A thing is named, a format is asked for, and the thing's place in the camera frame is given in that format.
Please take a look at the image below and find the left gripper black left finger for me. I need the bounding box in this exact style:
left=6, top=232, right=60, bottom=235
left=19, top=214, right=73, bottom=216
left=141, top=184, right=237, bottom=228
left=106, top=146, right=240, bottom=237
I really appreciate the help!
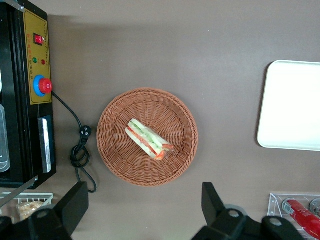
left=0, top=181, right=90, bottom=240

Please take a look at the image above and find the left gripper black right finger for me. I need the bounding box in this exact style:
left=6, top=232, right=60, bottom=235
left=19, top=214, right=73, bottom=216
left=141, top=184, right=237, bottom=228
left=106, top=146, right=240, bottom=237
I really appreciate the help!
left=191, top=182, right=306, bottom=240

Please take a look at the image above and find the plastic-wrapped sandwich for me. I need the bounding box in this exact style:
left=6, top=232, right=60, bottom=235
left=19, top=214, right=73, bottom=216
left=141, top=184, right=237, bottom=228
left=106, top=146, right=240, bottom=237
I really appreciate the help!
left=124, top=118, right=175, bottom=161

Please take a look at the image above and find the cream rectangular tray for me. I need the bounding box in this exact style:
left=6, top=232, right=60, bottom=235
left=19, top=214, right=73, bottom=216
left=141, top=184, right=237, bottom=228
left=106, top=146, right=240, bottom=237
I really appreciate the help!
left=256, top=59, right=320, bottom=152

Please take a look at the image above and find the brown round wicker basket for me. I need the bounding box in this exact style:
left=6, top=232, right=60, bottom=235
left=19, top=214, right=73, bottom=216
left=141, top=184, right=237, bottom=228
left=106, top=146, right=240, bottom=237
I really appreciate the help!
left=96, top=87, right=199, bottom=188

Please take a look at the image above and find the clear bag of rice snacks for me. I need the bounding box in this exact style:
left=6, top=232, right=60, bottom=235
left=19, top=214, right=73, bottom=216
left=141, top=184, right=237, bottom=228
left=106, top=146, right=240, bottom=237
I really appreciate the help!
left=16, top=201, right=44, bottom=221

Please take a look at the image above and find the clear acrylic bottle rack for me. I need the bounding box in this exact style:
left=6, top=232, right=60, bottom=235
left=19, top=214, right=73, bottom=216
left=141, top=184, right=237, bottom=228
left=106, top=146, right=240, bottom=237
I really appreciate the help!
left=266, top=191, right=320, bottom=240

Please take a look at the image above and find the clear plastic container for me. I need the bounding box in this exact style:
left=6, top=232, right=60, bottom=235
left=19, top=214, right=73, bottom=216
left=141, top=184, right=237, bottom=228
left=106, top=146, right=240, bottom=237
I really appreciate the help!
left=0, top=103, right=11, bottom=174

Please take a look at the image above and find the white wire rack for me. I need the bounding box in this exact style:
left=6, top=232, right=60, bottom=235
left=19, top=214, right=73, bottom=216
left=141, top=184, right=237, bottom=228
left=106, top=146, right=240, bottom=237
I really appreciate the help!
left=0, top=191, right=55, bottom=223

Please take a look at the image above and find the black power cable with plug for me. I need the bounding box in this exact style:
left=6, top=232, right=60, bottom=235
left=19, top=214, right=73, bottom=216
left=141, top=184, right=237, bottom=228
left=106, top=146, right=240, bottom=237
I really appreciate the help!
left=51, top=91, right=98, bottom=193

